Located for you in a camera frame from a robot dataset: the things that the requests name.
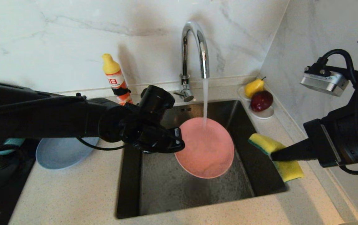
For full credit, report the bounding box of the small white fruit dish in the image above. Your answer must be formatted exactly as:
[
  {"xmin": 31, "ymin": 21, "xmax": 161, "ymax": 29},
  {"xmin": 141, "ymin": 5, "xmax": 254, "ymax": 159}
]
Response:
[{"xmin": 237, "ymin": 86, "xmax": 275, "ymax": 120}]

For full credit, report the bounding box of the stainless steel sink basin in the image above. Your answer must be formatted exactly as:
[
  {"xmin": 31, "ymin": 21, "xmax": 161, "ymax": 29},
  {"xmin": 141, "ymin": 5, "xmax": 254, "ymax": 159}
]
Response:
[{"xmin": 115, "ymin": 100, "xmax": 289, "ymax": 220}]

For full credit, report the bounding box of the teal bowl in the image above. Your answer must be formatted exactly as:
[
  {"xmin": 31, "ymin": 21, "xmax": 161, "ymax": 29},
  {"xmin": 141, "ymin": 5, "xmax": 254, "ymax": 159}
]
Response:
[{"xmin": 0, "ymin": 138, "xmax": 26, "ymax": 156}]

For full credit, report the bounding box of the black induction cooktop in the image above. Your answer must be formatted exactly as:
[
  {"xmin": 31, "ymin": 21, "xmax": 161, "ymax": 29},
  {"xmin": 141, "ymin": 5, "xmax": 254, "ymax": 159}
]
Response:
[{"xmin": 0, "ymin": 139, "xmax": 40, "ymax": 225}]

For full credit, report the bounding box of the dark red apple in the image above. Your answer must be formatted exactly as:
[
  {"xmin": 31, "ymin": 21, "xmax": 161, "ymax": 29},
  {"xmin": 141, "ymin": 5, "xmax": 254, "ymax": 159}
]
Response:
[{"xmin": 250, "ymin": 91, "xmax": 274, "ymax": 112}]

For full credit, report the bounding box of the blue plate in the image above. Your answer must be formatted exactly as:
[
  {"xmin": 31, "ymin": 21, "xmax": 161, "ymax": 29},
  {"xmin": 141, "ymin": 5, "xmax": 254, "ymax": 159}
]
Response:
[{"xmin": 36, "ymin": 137, "xmax": 100, "ymax": 170}]

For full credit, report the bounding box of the running tap water stream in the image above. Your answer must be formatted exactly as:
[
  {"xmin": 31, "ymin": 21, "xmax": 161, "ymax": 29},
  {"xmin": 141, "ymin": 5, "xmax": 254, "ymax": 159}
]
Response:
[{"xmin": 202, "ymin": 78, "xmax": 209, "ymax": 128}]

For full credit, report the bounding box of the yellow fish-shaped sponge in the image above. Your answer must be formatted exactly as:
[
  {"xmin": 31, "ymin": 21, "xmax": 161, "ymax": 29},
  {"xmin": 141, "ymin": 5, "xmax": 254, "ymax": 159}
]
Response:
[{"xmin": 248, "ymin": 133, "xmax": 305, "ymax": 183}]

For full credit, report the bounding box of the yellow pear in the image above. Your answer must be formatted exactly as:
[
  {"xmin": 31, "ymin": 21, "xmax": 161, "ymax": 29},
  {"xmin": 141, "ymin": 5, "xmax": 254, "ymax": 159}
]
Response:
[{"xmin": 244, "ymin": 77, "xmax": 266, "ymax": 99}]

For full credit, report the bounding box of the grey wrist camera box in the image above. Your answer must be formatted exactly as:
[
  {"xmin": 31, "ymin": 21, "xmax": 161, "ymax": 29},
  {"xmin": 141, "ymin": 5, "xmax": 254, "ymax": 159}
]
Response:
[{"xmin": 300, "ymin": 67, "xmax": 350, "ymax": 97}]

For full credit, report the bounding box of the chrome gooseneck faucet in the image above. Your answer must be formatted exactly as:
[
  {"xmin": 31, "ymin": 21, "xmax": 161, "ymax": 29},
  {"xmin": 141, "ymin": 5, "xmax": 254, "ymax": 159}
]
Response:
[{"xmin": 173, "ymin": 21, "xmax": 210, "ymax": 103}]

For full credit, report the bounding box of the yellow-capped dish soap bottle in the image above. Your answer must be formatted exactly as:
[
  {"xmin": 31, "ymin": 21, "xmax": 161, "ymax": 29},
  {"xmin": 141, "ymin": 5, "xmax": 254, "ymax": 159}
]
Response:
[{"xmin": 101, "ymin": 53, "xmax": 133, "ymax": 106}]

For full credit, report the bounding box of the large pink plate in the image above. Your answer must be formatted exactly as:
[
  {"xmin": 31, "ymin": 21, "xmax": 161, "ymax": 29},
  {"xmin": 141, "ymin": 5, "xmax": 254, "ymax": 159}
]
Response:
[{"xmin": 175, "ymin": 117, "xmax": 235, "ymax": 179}]

